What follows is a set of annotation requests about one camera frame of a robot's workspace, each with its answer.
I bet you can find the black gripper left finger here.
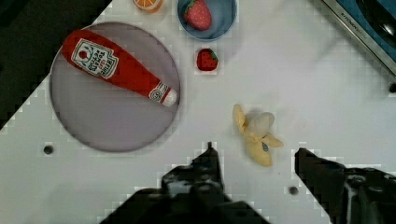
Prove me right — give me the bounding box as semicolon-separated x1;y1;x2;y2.
100;144;270;224

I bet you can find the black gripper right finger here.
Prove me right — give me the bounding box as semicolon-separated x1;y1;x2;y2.
294;147;396;224

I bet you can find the plush peeled banana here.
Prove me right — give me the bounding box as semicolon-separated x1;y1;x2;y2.
233;105;284;167

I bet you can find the grey round plate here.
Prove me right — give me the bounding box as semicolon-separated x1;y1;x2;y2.
49;22;182;152

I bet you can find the small red strawberry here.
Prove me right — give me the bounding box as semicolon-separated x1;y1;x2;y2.
196;49;219;71

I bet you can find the red plush ketchup bottle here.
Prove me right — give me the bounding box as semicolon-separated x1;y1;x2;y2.
62;30;177;107

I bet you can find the pink plush strawberry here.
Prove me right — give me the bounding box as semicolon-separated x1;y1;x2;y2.
183;0;212;31

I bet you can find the blue bowl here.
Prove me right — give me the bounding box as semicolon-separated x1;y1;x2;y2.
177;0;238;42

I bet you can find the orange slice toy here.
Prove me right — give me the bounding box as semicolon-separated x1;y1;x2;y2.
133;0;163;13

